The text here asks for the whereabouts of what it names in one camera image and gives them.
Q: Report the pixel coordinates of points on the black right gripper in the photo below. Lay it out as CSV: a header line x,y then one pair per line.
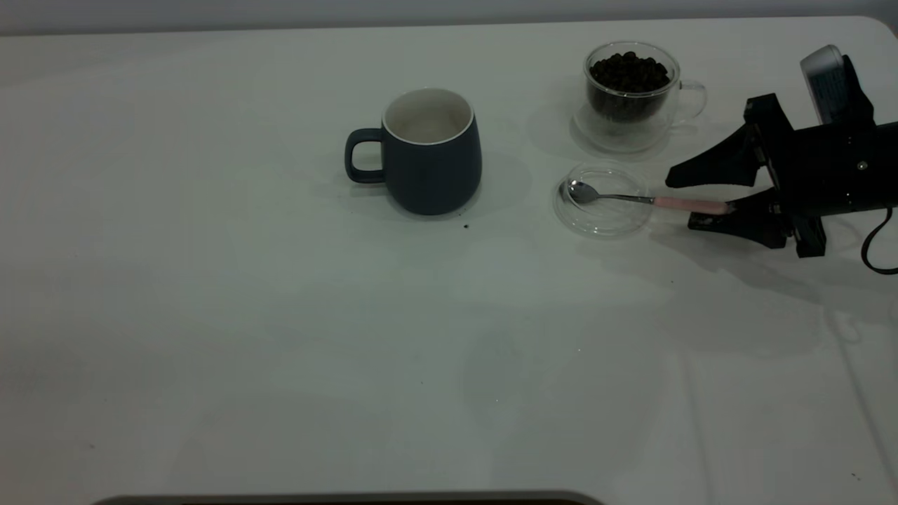
x,y
835,168

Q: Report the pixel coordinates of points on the dark blue-grey ceramic mug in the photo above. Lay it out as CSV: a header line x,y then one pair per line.
x,y
435,175

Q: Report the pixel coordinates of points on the dark coffee beans heap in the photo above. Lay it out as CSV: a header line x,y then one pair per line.
x,y
629,73

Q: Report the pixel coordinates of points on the clear glass saucer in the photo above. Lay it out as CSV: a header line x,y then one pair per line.
x,y
602,219

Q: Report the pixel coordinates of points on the clear double-wall glass cup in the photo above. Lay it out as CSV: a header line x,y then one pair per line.
x,y
624,133

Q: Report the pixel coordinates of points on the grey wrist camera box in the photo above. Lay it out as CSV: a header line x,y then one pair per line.
x,y
831,84

